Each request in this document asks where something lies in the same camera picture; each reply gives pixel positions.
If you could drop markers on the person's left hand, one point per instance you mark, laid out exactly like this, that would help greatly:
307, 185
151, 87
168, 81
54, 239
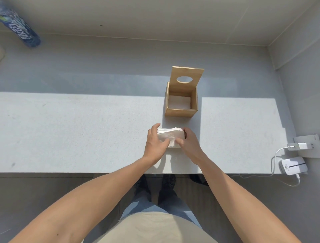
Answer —
152, 147

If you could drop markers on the beige shirt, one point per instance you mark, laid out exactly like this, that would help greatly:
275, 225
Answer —
155, 230

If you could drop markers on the wooden tissue box with lid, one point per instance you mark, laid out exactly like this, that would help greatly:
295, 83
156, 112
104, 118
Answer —
181, 113

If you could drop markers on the blue plastic bottle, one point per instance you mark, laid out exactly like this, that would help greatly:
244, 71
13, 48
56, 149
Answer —
21, 27

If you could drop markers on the blue jeans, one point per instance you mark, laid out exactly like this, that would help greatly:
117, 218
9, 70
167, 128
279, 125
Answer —
147, 205

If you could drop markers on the white square device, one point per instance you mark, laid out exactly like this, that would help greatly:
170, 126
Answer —
293, 166

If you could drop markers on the white tissue pack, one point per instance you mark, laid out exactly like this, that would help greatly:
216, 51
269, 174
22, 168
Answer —
170, 134

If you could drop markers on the person's right thumb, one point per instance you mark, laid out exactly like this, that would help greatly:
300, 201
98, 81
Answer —
180, 142

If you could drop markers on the person's left forearm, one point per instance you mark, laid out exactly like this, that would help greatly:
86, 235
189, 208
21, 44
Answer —
95, 197

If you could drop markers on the person's left thumb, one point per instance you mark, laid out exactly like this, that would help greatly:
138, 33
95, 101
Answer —
165, 143

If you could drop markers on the white charger plug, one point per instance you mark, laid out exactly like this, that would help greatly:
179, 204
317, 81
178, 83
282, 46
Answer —
301, 146

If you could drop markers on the person's right hand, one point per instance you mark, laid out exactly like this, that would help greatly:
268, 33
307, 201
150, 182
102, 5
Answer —
191, 147

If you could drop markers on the person's right forearm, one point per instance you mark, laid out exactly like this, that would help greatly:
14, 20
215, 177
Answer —
240, 200

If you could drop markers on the white wall socket plate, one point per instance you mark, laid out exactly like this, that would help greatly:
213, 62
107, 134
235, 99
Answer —
315, 146

